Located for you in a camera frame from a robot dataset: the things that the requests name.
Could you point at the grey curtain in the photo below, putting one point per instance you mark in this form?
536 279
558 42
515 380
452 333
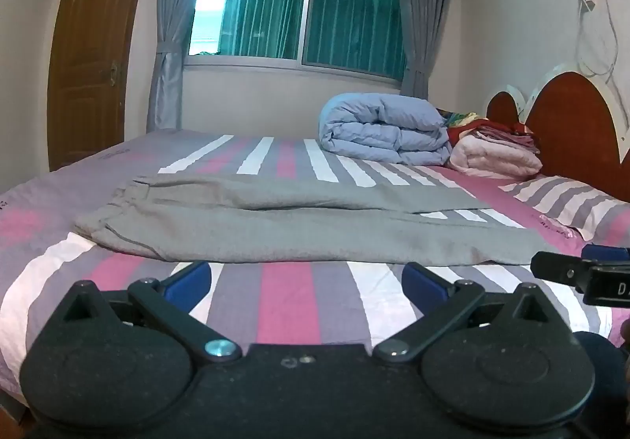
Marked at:
428 15
177 25

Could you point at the sliding glass window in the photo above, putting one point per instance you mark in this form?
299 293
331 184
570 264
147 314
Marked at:
344 15

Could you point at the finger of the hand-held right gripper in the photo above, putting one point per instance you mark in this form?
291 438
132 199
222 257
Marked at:
608 253
556 269

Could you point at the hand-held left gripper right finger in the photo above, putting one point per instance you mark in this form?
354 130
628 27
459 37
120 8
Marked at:
422 284

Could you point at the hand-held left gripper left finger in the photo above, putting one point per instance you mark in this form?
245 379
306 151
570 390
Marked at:
189 282

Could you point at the striped pillow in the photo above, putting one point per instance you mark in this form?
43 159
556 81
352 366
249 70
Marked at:
571 203

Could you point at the stack of folded clothes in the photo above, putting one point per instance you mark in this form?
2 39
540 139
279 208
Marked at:
497 130

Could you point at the brown wooden door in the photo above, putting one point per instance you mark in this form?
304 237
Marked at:
93 65

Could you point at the brown wooden headboard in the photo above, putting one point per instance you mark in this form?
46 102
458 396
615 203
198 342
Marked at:
576 129

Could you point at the folded pale pink blanket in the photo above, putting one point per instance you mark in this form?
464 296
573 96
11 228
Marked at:
497 161

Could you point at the grey pants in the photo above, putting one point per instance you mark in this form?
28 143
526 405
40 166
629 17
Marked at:
295 227

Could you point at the striped pink grey bed sheet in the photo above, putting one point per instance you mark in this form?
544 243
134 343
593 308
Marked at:
285 301

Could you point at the folded light blue duvet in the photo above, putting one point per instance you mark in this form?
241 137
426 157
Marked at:
379 131

